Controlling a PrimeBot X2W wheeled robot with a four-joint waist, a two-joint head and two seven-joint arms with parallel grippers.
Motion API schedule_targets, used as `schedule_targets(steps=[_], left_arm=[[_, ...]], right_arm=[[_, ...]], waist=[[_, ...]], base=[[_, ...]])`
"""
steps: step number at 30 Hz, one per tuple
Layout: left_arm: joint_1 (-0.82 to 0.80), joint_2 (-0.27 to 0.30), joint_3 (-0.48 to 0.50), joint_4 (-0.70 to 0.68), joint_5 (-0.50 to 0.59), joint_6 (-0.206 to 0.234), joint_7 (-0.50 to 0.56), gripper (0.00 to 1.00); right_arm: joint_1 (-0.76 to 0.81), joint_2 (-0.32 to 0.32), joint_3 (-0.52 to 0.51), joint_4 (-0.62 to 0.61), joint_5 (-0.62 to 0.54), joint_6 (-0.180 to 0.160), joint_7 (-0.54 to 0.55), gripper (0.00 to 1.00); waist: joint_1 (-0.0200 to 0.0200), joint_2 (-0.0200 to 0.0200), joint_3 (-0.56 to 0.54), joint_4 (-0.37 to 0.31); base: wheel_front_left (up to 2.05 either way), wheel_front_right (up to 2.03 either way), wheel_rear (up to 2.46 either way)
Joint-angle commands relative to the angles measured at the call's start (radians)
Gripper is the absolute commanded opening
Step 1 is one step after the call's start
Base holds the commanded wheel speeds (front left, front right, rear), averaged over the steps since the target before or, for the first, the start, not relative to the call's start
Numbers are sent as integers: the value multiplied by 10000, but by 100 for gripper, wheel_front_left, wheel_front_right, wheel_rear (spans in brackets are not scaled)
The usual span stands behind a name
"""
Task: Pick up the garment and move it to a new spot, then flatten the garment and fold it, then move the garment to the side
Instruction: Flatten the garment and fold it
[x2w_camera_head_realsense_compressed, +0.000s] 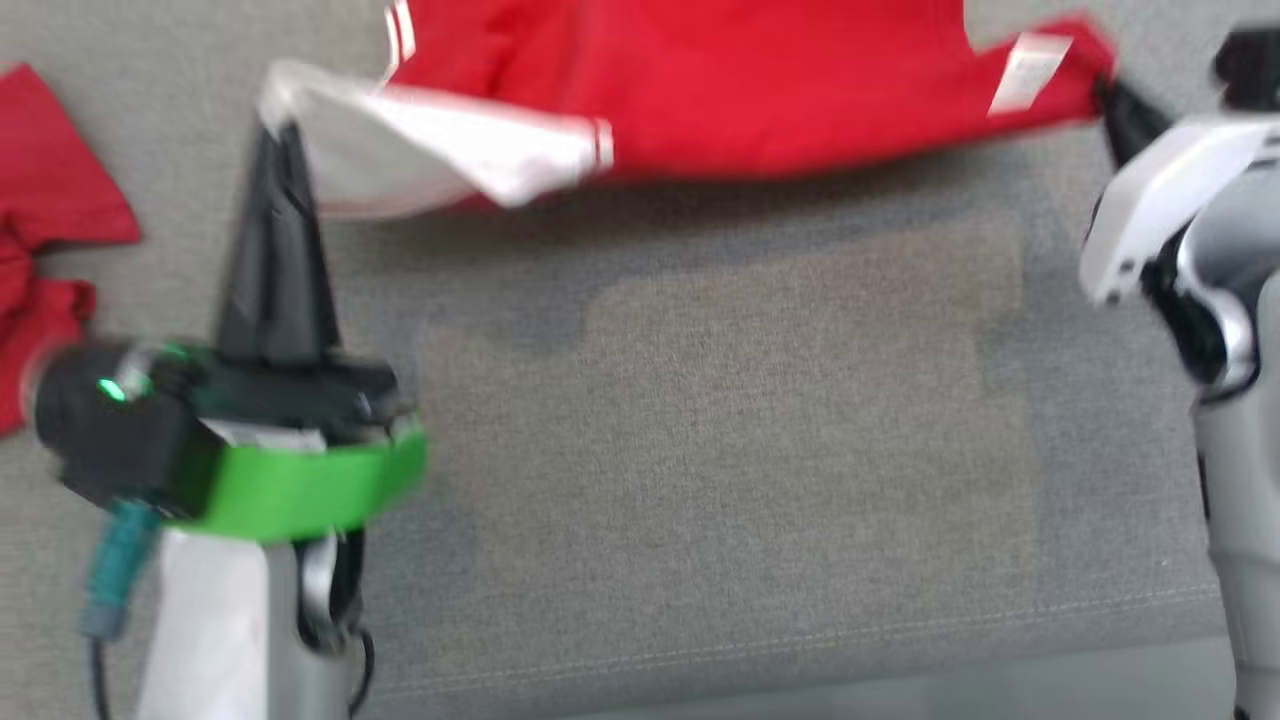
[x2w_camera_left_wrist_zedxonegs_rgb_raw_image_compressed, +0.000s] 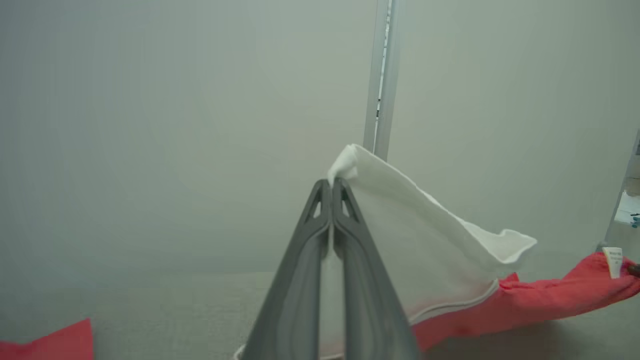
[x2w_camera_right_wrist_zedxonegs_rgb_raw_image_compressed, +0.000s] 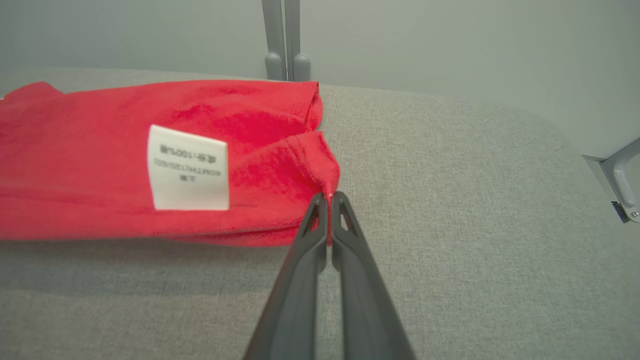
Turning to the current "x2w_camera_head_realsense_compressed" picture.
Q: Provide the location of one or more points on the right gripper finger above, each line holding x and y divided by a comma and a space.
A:
1130, 120

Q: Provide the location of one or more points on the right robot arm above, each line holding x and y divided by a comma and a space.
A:
1250, 450

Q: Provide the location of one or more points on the red basketball shorts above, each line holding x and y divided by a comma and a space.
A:
50, 180

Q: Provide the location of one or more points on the red white basketball jersey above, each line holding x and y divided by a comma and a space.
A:
750, 90

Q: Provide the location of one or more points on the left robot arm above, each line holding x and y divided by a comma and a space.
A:
210, 630

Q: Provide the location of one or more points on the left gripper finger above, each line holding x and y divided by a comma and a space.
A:
280, 270

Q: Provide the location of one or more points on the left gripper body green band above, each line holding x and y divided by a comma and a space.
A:
300, 490

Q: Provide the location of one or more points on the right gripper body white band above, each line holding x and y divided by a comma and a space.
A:
1150, 200

